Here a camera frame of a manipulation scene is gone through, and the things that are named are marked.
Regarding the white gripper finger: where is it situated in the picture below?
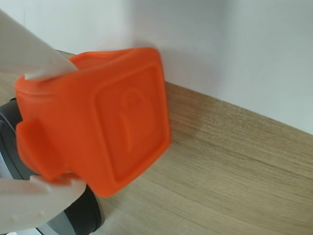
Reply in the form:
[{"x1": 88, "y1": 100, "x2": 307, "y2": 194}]
[
  {"x1": 0, "y1": 9, "x2": 79, "y2": 81},
  {"x1": 0, "y1": 175, "x2": 87, "y2": 235}
]

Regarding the white paper sheet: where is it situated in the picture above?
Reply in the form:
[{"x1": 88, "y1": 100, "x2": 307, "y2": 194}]
[{"x1": 0, "y1": 0, "x2": 313, "y2": 136}]

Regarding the black desk lamp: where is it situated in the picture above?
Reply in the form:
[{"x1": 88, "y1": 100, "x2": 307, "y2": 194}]
[{"x1": 0, "y1": 97, "x2": 102, "y2": 235}]

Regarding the orange cube block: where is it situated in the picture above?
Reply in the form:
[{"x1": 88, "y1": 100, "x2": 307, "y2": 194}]
[{"x1": 15, "y1": 47, "x2": 172, "y2": 198}]

